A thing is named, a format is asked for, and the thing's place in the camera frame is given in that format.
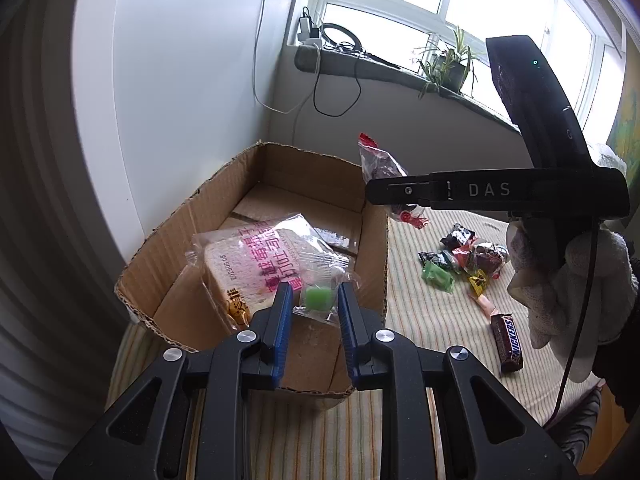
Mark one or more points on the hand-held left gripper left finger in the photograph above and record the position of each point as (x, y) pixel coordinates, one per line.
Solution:
(283, 320)

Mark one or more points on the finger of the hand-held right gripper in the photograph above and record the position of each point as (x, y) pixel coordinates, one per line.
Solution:
(400, 191)

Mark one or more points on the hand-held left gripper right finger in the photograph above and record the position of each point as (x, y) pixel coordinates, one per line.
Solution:
(346, 330)

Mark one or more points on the clear snack packet red ends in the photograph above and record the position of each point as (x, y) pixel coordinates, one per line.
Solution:
(380, 162)

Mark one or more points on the clear packet with green candy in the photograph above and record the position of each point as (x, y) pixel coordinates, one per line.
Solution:
(317, 297)

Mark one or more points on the sliced bread packet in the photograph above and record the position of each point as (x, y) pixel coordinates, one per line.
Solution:
(240, 265)

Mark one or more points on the black red candy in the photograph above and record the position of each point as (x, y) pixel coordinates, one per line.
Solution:
(459, 236)

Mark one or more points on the black white candy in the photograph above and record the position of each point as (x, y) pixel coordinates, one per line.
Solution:
(435, 259)

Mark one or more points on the pile of candies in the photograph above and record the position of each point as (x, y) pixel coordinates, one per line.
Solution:
(482, 257)

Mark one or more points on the cardboard box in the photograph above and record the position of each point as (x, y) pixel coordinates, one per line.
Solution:
(300, 170)

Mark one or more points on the yellow candy packet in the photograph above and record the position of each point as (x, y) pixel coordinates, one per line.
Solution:
(476, 282)

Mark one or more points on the pink candy packet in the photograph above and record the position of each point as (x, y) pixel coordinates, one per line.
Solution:
(485, 305)

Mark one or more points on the brown chocolate bar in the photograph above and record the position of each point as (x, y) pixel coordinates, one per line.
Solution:
(507, 342)

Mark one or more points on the person's right forearm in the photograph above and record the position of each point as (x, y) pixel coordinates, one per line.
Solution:
(625, 360)

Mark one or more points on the person's right hand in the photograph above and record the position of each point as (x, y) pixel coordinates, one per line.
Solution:
(555, 310)

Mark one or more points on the yellow green painting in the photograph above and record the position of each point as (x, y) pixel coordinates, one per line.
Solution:
(627, 130)

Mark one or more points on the striped cloth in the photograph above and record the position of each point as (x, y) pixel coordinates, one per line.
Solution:
(450, 360)

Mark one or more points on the potted plant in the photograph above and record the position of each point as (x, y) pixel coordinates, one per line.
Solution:
(452, 72)

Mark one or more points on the grey window sill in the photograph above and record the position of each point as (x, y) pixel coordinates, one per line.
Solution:
(340, 65)

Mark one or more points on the white power adapter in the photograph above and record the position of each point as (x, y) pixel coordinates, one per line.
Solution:
(310, 30)

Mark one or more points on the white cabinet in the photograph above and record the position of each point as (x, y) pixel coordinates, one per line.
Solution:
(190, 85)

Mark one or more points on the dark grey ribbed garment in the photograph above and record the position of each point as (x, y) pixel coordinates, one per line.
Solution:
(580, 425)

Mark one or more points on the pale ribbed panel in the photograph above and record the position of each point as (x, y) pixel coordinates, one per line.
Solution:
(45, 210)

